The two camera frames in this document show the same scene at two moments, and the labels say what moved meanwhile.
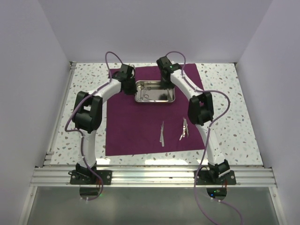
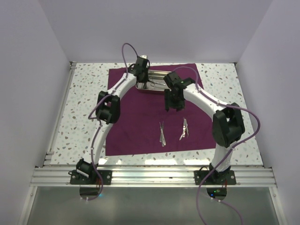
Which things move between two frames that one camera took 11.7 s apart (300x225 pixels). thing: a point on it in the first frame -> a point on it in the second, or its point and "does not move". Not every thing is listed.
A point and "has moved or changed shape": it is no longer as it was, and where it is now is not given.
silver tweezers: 161,137 does not move
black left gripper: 133,91 -> 146,79
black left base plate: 106,176 does not move
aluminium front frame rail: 153,176 does not move
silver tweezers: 185,124 does not move
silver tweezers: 183,134 does not move
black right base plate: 205,177 does not move
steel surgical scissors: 146,96 -> 153,84
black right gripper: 165,86 -> 168,103
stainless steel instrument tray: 152,91 has moved or changed shape
